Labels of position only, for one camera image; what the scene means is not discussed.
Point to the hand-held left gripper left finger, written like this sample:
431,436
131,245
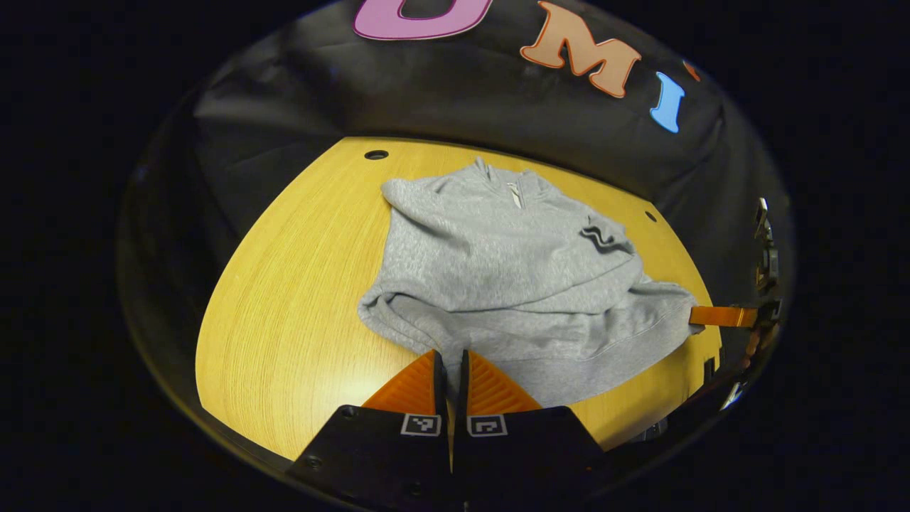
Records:
384,462

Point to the grey zip-neck sweatshirt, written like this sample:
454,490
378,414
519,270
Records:
512,284

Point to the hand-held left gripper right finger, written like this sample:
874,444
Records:
526,455

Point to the black backdrop cloth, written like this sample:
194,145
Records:
320,92

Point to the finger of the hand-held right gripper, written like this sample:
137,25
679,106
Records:
721,316

